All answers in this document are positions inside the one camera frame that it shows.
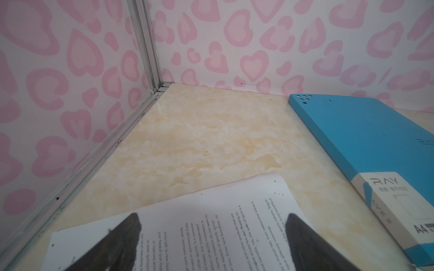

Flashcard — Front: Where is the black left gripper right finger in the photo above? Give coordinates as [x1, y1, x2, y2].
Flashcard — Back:
[285, 213, 359, 271]

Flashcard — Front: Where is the blue and black file folder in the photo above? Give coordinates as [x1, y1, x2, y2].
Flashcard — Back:
[288, 94, 434, 270]

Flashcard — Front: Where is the printed paper sheet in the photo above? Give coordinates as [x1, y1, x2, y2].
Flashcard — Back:
[40, 172, 314, 271]

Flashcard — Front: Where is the aluminium frame corner post left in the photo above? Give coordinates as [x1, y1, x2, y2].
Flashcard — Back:
[127, 0, 163, 94]

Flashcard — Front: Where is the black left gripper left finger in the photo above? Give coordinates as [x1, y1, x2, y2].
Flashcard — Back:
[66, 213, 141, 271]

